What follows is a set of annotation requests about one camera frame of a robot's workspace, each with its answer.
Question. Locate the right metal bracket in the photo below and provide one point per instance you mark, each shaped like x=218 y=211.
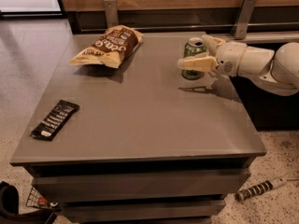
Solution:
x=240 y=28

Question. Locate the black rxbar chocolate wrapper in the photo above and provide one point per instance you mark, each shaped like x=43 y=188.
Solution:
x=56 y=119

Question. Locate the black chair base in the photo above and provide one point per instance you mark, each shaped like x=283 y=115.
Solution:
x=9 y=209

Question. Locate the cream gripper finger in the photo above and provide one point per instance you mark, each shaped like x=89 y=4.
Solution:
x=212 y=43
x=198 y=64

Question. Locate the wire basket on floor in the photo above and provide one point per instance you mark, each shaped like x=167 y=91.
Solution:
x=36 y=200

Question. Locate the metal bracket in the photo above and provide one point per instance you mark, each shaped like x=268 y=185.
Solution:
x=111 y=12
x=240 y=28

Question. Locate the green soda can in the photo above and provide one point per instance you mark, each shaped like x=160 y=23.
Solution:
x=193 y=47

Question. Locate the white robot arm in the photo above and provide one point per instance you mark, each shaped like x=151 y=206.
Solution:
x=273 y=71

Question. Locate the brown chip bag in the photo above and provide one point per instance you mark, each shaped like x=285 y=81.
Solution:
x=114 y=46

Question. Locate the grey drawer cabinet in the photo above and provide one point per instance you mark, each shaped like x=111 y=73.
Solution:
x=146 y=145

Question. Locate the striped tool on floor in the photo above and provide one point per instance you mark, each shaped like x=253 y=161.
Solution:
x=260 y=189

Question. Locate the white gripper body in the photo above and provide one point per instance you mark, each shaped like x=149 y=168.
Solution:
x=230 y=58

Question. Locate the left metal bracket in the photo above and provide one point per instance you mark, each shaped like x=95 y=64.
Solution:
x=111 y=12

